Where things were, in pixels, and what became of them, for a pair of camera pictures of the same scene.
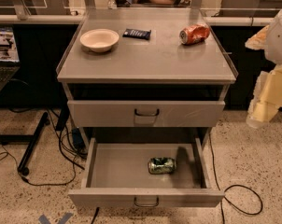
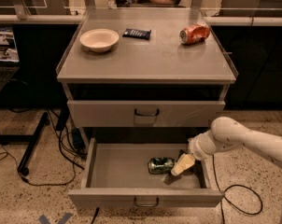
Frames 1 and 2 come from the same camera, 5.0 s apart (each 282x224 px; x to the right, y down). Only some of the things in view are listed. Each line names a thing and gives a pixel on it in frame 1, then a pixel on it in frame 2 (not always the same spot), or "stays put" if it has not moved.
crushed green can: [162, 165] stays put
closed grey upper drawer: [144, 114] stays put
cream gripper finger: [272, 93] -> [200, 147]
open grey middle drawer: [117, 175] stays put
